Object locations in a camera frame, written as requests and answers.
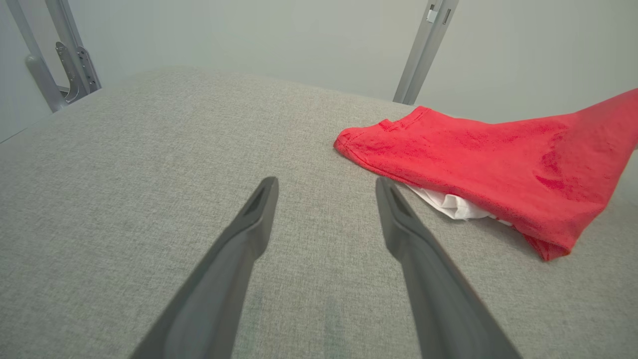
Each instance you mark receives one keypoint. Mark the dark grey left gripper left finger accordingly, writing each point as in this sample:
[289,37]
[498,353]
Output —
[224,279]

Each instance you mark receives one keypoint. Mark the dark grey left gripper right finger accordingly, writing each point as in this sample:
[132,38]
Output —
[438,289]

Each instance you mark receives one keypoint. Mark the red shorts white stripe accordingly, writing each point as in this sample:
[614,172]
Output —
[473,159]

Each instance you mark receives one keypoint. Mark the grey metal frame post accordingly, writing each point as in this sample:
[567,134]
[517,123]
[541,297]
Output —
[423,50]

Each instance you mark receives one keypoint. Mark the grey metal post with bracket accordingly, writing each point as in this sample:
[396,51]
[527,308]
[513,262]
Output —
[75,60]

